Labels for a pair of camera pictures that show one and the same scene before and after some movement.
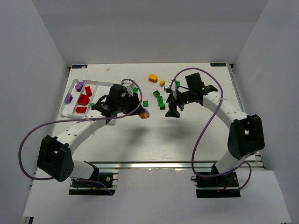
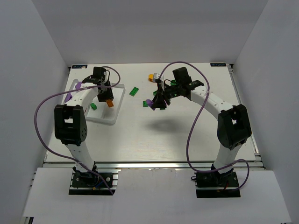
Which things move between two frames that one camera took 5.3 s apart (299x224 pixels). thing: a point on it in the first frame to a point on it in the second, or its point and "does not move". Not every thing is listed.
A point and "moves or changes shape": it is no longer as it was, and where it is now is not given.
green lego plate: (135, 90) does not move
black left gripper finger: (140, 110) to (103, 94)
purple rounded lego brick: (79, 86) does not move
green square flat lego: (145, 103) does not move
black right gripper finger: (173, 111) to (159, 101)
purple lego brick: (68, 99) does not move
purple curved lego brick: (146, 112) to (150, 103)
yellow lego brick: (143, 115) moves or changes shape
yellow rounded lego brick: (153, 78) does not move
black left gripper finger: (136, 98) to (110, 94)
